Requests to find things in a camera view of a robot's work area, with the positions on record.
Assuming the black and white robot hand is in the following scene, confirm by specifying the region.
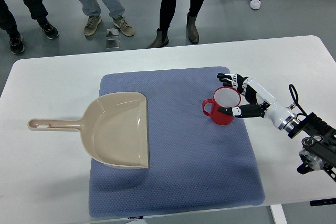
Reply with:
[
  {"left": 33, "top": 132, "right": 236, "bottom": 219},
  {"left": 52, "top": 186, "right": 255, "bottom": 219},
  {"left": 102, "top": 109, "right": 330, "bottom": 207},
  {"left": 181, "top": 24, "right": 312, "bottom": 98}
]
[{"left": 217, "top": 73, "right": 299, "bottom": 132}]

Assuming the red cup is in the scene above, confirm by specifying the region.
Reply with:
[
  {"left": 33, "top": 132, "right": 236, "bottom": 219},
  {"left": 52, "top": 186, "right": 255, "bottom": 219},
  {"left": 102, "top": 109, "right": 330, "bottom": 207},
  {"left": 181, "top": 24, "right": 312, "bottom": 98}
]
[{"left": 202, "top": 87, "right": 242, "bottom": 126}]

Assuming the beige plastic dustpan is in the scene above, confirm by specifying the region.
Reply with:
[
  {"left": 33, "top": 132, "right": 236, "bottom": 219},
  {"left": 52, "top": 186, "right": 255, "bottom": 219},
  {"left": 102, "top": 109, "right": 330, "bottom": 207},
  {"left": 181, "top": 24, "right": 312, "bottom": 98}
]
[{"left": 28, "top": 92, "right": 149, "bottom": 169}]

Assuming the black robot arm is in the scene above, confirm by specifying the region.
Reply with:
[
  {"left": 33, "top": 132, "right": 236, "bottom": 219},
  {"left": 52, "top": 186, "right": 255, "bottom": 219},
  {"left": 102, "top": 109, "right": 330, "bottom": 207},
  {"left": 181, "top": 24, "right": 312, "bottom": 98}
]
[{"left": 283, "top": 84, "right": 335, "bottom": 180}]

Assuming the blue textured mat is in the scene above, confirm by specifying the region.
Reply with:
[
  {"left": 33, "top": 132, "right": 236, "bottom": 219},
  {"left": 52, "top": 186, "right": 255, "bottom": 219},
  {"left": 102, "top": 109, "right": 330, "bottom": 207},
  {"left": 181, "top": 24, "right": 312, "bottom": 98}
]
[{"left": 89, "top": 66, "right": 265, "bottom": 218}]

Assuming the white table leg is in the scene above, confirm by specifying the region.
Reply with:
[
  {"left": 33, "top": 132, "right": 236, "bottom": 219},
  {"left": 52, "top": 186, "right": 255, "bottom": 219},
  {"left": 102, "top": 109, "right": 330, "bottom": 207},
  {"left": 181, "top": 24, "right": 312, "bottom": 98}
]
[{"left": 269, "top": 204, "right": 287, "bottom": 224}]

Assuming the person in black leggings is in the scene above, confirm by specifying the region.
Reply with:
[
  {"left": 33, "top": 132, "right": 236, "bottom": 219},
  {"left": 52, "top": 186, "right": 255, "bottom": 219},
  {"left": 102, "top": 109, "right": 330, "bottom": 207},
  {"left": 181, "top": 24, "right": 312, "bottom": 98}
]
[{"left": 147, "top": 0, "right": 211, "bottom": 49}]

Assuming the person in black trousers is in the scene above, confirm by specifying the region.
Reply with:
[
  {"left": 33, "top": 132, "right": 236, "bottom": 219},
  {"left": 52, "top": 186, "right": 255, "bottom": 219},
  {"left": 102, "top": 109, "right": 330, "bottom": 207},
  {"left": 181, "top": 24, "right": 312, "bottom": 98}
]
[{"left": 0, "top": 0, "right": 60, "bottom": 55}]

